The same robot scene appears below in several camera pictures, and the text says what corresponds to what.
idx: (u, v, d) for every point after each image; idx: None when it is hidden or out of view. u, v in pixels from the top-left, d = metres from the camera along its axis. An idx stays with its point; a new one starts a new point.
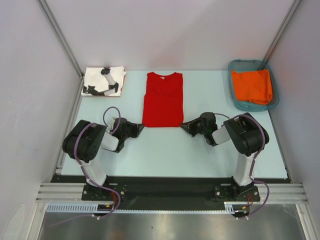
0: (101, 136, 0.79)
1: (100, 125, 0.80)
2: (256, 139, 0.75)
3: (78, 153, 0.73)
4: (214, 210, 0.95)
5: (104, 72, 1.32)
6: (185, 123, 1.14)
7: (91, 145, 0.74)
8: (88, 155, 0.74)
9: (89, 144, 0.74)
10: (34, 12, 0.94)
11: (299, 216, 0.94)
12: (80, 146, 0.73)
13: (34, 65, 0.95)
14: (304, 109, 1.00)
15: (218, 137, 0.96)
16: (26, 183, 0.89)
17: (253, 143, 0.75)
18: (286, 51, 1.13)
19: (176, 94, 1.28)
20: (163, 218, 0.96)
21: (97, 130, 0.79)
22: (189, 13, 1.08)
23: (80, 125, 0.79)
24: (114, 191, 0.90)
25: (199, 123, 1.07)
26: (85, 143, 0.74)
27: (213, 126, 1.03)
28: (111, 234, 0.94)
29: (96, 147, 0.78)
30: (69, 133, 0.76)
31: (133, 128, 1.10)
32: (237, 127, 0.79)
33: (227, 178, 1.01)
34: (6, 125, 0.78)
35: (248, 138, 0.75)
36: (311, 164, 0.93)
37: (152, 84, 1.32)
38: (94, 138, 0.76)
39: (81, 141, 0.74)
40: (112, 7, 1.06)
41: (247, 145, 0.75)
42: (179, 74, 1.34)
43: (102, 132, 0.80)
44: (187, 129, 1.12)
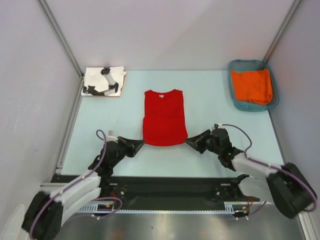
0: (59, 216, 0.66)
1: (58, 203, 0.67)
2: (303, 201, 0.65)
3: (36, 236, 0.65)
4: (214, 210, 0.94)
5: (104, 72, 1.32)
6: (191, 139, 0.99)
7: (48, 232, 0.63)
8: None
9: (45, 228, 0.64)
10: (34, 12, 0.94)
11: (299, 216, 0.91)
12: (36, 232, 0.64)
13: (34, 65, 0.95)
14: (304, 109, 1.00)
15: (239, 165, 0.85)
16: (26, 184, 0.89)
17: (300, 205, 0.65)
18: (286, 50, 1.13)
19: (177, 115, 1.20)
20: (163, 218, 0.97)
21: (53, 210, 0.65)
22: (190, 13, 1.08)
23: (36, 203, 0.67)
24: (116, 198, 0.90)
25: (209, 140, 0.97)
26: (42, 226, 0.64)
27: (228, 145, 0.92)
28: (112, 234, 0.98)
29: (58, 226, 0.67)
30: (24, 216, 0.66)
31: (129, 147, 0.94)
32: (284, 188, 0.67)
33: (227, 178, 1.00)
34: (6, 125, 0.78)
35: (294, 200, 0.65)
36: (311, 164, 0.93)
37: (151, 104, 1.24)
38: (48, 223, 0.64)
39: (38, 223, 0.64)
40: (112, 7, 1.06)
41: (295, 209, 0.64)
42: (179, 92, 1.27)
43: (60, 213, 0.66)
44: (195, 146, 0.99)
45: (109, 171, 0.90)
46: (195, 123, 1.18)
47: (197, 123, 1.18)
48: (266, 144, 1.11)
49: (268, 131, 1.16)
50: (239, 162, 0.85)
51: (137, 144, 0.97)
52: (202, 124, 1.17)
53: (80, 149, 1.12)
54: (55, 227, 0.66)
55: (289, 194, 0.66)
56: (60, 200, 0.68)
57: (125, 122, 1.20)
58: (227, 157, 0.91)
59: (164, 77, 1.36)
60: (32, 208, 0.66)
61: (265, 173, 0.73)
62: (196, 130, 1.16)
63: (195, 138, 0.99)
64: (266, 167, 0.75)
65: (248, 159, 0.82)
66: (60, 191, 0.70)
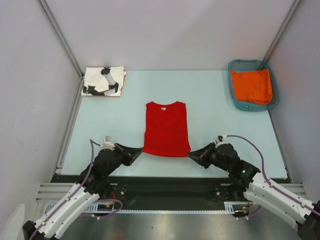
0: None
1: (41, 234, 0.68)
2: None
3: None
4: (214, 210, 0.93)
5: (104, 73, 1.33)
6: (195, 154, 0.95)
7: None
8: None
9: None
10: (34, 12, 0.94)
11: None
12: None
13: (34, 65, 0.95)
14: (304, 109, 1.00)
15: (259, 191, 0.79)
16: (26, 184, 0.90)
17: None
18: (286, 50, 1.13)
19: (179, 129, 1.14)
20: (163, 218, 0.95)
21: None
22: (190, 13, 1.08)
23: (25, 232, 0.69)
24: (115, 200, 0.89)
25: (214, 154, 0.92)
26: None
27: (238, 162, 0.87)
28: (112, 234, 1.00)
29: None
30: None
31: (125, 156, 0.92)
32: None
33: (226, 178, 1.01)
34: (6, 125, 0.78)
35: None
36: (311, 164, 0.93)
37: (152, 117, 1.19)
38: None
39: None
40: (112, 7, 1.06)
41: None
42: (182, 104, 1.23)
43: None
44: (199, 161, 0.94)
45: (101, 179, 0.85)
46: (195, 123, 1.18)
47: (197, 123, 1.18)
48: (266, 144, 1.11)
49: (269, 131, 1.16)
50: (259, 187, 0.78)
51: (133, 154, 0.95)
52: (202, 124, 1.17)
53: (80, 148, 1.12)
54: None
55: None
56: (42, 232, 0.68)
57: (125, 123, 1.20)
58: (239, 175, 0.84)
59: (164, 77, 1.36)
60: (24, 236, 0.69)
61: (299, 213, 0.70)
62: (197, 130, 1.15)
63: (199, 152, 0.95)
64: (298, 205, 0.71)
65: (272, 186, 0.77)
66: (42, 222, 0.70)
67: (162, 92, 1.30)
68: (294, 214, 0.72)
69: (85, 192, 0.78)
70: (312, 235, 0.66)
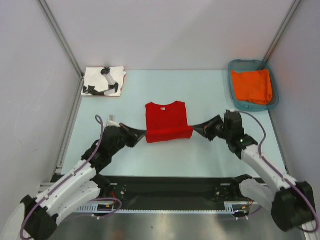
0: (45, 220, 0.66)
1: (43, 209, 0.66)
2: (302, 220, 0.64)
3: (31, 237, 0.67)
4: (214, 210, 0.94)
5: (104, 73, 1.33)
6: (199, 126, 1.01)
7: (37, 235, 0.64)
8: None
9: (35, 232, 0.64)
10: (34, 12, 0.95)
11: None
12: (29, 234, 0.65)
13: (34, 65, 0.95)
14: (304, 109, 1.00)
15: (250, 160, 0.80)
16: (26, 184, 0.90)
17: (298, 222, 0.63)
18: (286, 50, 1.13)
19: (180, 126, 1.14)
20: (163, 218, 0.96)
21: (38, 215, 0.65)
22: (190, 13, 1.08)
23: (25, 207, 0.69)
24: (116, 199, 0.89)
25: (219, 126, 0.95)
26: (31, 229, 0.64)
27: (239, 131, 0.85)
28: (112, 234, 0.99)
29: (49, 228, 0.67)
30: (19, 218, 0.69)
31: (131, 136, 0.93)
32: (290, 204, 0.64)
33: (227, 178, 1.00)
34: (6, 125, 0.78)
35: (295, 218, 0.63)
36: (311, 164, 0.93)
37: (152, 117, 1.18)
38: (36, 227, 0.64)
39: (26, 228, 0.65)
40: (112, 7, 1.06)
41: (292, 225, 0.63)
42: (181, 103, 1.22)
43: (45, 214, 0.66)
44: (204, 133, 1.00)
45: (107, 158, 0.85)
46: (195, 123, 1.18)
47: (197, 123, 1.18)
48: (266, 144, 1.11)
49: (268, 131, 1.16)
50: (249, 155, 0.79)
51: (140, 135, 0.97)
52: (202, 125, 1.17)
53: (80, 149, 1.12)
54: (44, 231, 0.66)
55: (293, 212, 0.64)
56: (45, 207, 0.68)
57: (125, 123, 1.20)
58: (236, 143, 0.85)
59: (164, 77, 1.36)
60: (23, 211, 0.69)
61: (276, 184, 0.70)
62: None
63: (203, 124, 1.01)
64: (279, 178, 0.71)
65: (262, 158, 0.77)
66: (45, 195, 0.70)
67: (162, 92, 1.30)
68: (273, 187, 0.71)
69: (93, 168, 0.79)
70: (290, 206, 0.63)
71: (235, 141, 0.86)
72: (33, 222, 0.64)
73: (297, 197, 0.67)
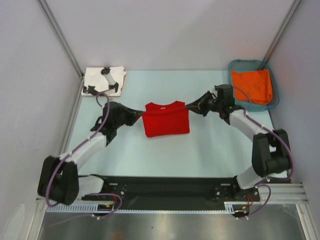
0: (74, 176, 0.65)
1: (71, 163, 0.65)
2: (279, 166, 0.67)
3: (55, 200, 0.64)
4: (214, 210, 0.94)
5: (104, 72, 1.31)
6: (192, 104, 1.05)
7: (67, 191, 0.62)
8: (67, 202, 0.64)
9: (63, 191, 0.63)
10: (34, 12, 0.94)
11: (299, 216, 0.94)
12: (55, 194, 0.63)
13: (34, 65, 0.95)
14: (304, 109, 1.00)
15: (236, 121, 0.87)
16: (26, 183, 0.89)
17: (273, 168, 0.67)
18: (286, 50, 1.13)
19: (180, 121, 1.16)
20: (163, 218, 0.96)
21: (67, 170, 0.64)
22: (190, 13, 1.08)
23: (46, 168, 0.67)
24: (115, 194, 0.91)
25: (211, 101, 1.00)
26: (60, 187, 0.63)
27: (229, 100, 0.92)
28: (112, 234, 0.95)
29: (75, 189, 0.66)
30: (39, 182, 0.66)
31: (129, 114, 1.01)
32: (262, 149, 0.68)
33: (227, 178, 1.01)
34: (6, 126, 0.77)
35: (268, 162, 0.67)
36: (311, 164, 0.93)
37: None
38: (66, 182, 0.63)
39: (53, 189, 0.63)
40: (112, 7, 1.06)
41: (267, 170, 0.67)
42: (182, 103, 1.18)
43: (74, 170, 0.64)
44: (198, 109, 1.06)
45: (113, 129, 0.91)
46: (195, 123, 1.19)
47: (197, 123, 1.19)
48: None
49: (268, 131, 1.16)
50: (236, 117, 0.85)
51: (138, 113, 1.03)
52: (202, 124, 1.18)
53: None
54: (72, 188, 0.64)
55: (267, 157, 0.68)
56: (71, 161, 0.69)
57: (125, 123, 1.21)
58: (225, 110, 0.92)
59: (164, 77, 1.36)
60: (44, 174, 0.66)
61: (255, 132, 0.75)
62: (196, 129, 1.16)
63: (196, 101, 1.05)
64: (258, 127, 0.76)
65: (245, 116, 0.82)
66: (69, 153, 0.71)
67: (162, 92, 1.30)
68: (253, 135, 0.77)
69: (104, 136, 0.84)
70: (262, 149, 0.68)
71: (224, 108, 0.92)
72: (62, 178, 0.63)
73: (276, 143, 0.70)
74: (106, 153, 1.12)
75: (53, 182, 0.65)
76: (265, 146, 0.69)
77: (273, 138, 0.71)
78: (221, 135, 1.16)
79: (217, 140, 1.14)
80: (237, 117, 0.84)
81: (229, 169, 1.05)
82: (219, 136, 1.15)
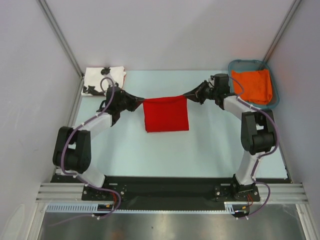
0: (87, 144, 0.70)
1: (84, 131, 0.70)
2: (264, 141, 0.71)
3: (69, 167, 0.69)
4: (214, 210, 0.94)
5: (104, 72, 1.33)
6: (190, 93, 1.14)
7: (81, 158, 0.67)
8: (81, 169, 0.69)
9: (78, 158, 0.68)
10: (34, 12, 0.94)
11: (299, 216, 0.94)
12: (69, 161, 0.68)
13: (34, 65, 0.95)
14: (303, 109, 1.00)
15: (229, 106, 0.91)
16: (26, 183, 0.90)
17: (258, 144, 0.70)
18: (285, 50, 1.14)
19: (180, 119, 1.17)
20: (163, 218, 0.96)
21: (81, 138, 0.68)
22: (190, 13, 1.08)
23: (61, 137, 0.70)
24: (114, 191, 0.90)
25: (208, 89, 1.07)
26: (74, 155, 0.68)
27: (225, 88, 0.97)
28: (111, 234, 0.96)
29: (87, 156, 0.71)
30: (54, 150, 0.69)
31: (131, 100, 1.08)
32: (250, 123, 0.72)
33: (227, 179, 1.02)
34: (6, 126, 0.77)
35: (255, 138, 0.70)
36: (311, 163, 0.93)
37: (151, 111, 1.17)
38: (81, 150, 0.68)
39: (69, 157, 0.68)
40: (112, 7, 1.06)
41: (253, 143, 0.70)
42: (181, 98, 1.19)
43: (88, 138, 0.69)
44: (195, 97, 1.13)
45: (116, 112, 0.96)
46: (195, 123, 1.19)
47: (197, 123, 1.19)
48: None
49: None
50: (229, 101, 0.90)
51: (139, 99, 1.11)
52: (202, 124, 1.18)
53: None
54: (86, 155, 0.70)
55: (254, 131, 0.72)
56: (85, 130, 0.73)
57: (126, 124, 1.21)
58: (220, 96, 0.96)
59: (164, 77, 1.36)
60: (59, 142, 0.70)
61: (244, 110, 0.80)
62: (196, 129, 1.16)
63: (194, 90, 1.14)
64: (247, 107, 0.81)
65: (237, 100, 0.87)
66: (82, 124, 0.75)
67: (162, 92, 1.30)
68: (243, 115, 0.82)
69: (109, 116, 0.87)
70: (251, 126, 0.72)
71: (219, 95, 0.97)
72: (77, 147, 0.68)
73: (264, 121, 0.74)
74: (104, 154, 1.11)
75: (67, 151, 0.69)
76: (252, 121, 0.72)
77: (260, 117, 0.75)
78: (221, 136, 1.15)
79: (216, 141, 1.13)
80: (230, 100, 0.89)
81: (229, 169, 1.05)
82: (219, 136, 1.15)
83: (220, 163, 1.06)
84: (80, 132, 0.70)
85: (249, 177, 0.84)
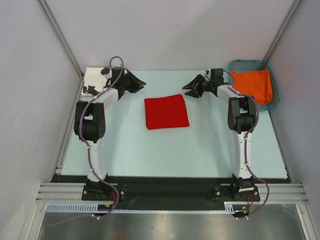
0: (102, 114, 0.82)
1: (99, 103, 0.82)
2: (245, 122, 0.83)
3: (87, 136, 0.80)
4: (214, 210, 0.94)
5: (104, 73, 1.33)
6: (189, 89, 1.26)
7: (98, 126, 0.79)
8: (98, 136, 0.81)
9: (94, 127, 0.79)
10: (34, 12, 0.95)
11: (299, 216, 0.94)
12: (87, 130, 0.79)
13: (34, 66, 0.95)
14: (303, 108, 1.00)
15: (220, 93, 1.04)
16: (26, 183, 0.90)
17: (241, 123, 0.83)
18: (285, 50, 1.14)
19: (180, 117, 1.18)
20: (163, 218, 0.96)
21: (97, 109, 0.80)
22: (190, 12, 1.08)
23: (79, 109, 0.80)
24: (113, 186, 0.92)
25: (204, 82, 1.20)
26: (92, 124, 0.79)
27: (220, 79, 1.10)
28: (111, 234, 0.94)
29: (103, 125, 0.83)
30: (74, 121, 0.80)
31: (134, 82, 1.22)
32: (235, 106, 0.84)
33: (227, 178, 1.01)
34: (6, 126, 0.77)
35: (238, 119, 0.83)
36: (311, 163, 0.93)
37: (152, 110, 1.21)
38: (98, 119, 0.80)
39: (86, 127, 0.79)
40: (113, 7, 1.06)
41: (236, 124, 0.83)
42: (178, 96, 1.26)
43: (102, 110, 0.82)
44: (195, 92, 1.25)
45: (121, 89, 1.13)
46: (195, 122, 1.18)
47: (198, 123, 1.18)
48: (266, 144, 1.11)
49: (268, 131, 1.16)
50: (223, 88, 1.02)
51: (141, 84, 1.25)
52: (202, 124, 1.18)
53: (80, 148, 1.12)
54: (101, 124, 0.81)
55: (238, 113, 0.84)
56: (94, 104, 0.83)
57: (126, 123, 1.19)
58: (214, 85, 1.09)
59: (164, 77, 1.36)
60: (76, 114, 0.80)
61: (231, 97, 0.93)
62: (196, 129, 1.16)
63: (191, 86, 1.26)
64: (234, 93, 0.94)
65: (228, 88, 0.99)
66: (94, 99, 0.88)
67: (162, 92, 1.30)
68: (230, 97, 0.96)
69: (114, 92, 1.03)
70: (236, 108, 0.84)
71: (214, 84, 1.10)
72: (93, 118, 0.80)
73: (247, 104, 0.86)
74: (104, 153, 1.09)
75: (84, 121, 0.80)
76: (237, 105, 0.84)
77: (245, 101, 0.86)
78: (222, 135, 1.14)
79: (217, 140, 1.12)
80: (222, 88, 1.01)
81: (229, 169, 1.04)
82: (219, 135, 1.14)
83: (220, 163, 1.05)
84: (95, 105, 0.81)
85: (245, 169, 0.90)
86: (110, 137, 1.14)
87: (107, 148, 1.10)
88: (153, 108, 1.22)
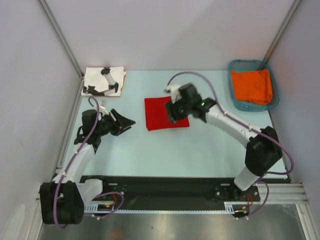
0: (75, 195, 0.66)
1: (68, 185, 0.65)
2: (272, 161, 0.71)
3: (65, 221, 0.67)
4: (214, 210, 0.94)
5: (104, 72, 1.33)
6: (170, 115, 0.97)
7: (74, 213, 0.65)
8: (77, 220, 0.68)
9: (70, 216, 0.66)
10: (34, 11, 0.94)
11: (299, 216, 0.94)
12: (64, 216, 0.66)
13: (34, 65, 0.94)
14: (303, 109, 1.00)
15: (212, 119, 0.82)
16: (26, 183, 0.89)
17: (269, 165, 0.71)
18: (285, 51, 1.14)
19: None
20: (163, 218, 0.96)
21: (65, 193, 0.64)
22: (190, 12, 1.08)
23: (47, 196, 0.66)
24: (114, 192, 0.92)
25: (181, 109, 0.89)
26: (65, 210, 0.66)
27: (198, 97, 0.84)
28: (112, 234, 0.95)
29: (79, 204, 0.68)
30: (43, 210, 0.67)
31: (115, 126, 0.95)
32: (260, 150, 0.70)
33: (228, 178, 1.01)
34: (6, 126, 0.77)
35: (267, 162, 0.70)
36: (311, 164, 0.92)
37: (152, 111, 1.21)
38: (70, 206, 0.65)
39: (61, 213, 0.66)
40: (112, 7, 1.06)
41: (266, 167, 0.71)
42: None
43: (74, 191, 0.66)
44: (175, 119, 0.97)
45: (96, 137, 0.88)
46: (195, 123, 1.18)
47: (198, 123, 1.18)
48: None
49: None
50: (214, 116, 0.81)
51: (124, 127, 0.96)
52: (202, 124, 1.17)
53: None
54: (77, 206, 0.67)
55: (263, 154, 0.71)
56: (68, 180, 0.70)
57: None
58: (198, 108, 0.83)
59: (164, 77, 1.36)
60: (44, 202, 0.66)
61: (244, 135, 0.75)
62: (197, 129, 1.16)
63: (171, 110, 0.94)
64: (246, 129, 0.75)
65: (225, 116, 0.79)
66: (63, 174, 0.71)
67: (162, 92, 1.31)
68: (242, 138, 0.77)
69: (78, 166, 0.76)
70: (261, 151, 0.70)
71: (196, 108, 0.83)
72: (65, 205, 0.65)
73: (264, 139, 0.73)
74: (104, 154, 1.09)
75: (57, 206, 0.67)
76: (261, 146, 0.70)
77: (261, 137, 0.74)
78: (222, 135, 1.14)
79: (217, 140, 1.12)
80: (218, 118, 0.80)
81: (230, 169, 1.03)
82: (220, 135, 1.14)
83: (220, 163, 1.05)
84: (65, 184, 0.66)
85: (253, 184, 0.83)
86: (110, 138, 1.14)
87: (107, 150, 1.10)
88: (152, 108, 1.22)
